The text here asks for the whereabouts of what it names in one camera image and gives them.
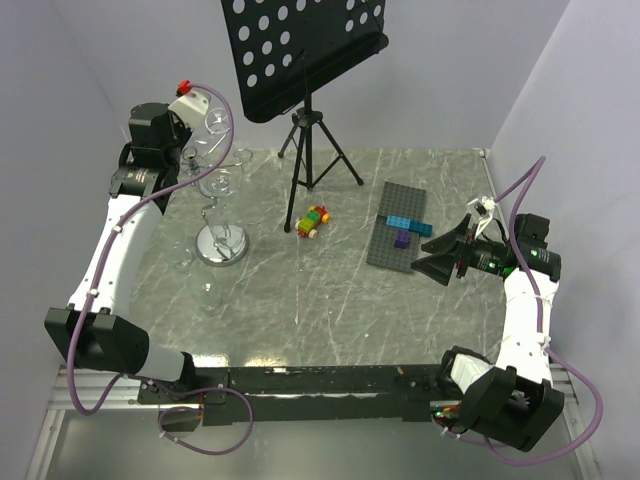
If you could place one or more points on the black perforated music stand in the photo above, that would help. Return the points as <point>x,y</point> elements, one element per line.
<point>284,51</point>

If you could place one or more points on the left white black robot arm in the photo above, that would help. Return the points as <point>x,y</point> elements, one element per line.
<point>93,331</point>

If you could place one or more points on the colourful lego toy car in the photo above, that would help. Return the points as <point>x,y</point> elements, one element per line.
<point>307,227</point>

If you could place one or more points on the purple lego brick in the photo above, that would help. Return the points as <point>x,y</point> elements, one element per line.
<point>402,239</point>

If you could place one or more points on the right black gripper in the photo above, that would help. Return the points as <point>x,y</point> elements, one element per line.
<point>440,267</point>

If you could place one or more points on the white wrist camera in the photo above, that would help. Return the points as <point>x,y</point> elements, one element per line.
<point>191,105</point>
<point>483,208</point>

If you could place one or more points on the grey lego baseplate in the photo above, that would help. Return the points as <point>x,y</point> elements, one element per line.
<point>400,200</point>

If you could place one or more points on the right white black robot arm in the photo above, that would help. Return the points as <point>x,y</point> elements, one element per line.
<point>511,400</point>

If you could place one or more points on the blue lego brick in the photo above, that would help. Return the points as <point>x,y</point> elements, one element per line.
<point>398,222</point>

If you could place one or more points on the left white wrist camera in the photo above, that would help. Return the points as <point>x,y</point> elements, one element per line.
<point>191,105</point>

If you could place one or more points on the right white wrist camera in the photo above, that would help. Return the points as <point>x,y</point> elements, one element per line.
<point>483,208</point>

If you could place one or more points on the chrome wine glass rack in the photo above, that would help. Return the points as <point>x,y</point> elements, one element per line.
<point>217,244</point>

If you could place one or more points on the clear wine glass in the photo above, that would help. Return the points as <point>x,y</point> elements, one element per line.
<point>213,132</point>
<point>223,187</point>

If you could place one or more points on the clear glass beside rack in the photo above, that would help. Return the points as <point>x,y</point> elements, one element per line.
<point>179,255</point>

